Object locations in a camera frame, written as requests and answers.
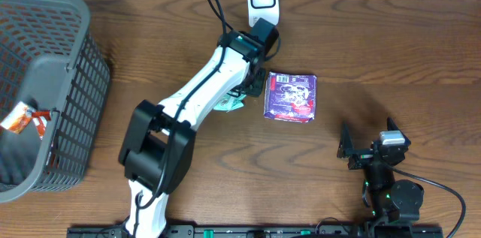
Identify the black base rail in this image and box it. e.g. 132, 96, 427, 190
66, 223, 443, 238

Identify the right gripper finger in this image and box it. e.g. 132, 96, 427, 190
386, 117, 411, 146
337, 122, 354, 158

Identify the orange white snack packet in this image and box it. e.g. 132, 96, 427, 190
1, 101, 36, 134

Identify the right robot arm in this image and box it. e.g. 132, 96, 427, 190
337, 118, 424, 237

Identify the red-orange snack bar wrapper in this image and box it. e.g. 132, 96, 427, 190
32, 110, 51, 140

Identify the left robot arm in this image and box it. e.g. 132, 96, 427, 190
118, 19, 279, 237

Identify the grey plastic shopping basket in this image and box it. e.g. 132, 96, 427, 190
1, 0, 110, 203

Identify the teal snack packet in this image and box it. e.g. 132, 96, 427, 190
213, 95, 246, 112

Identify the purple sanitary pad pack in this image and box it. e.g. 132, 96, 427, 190
264, 72, 317, 123

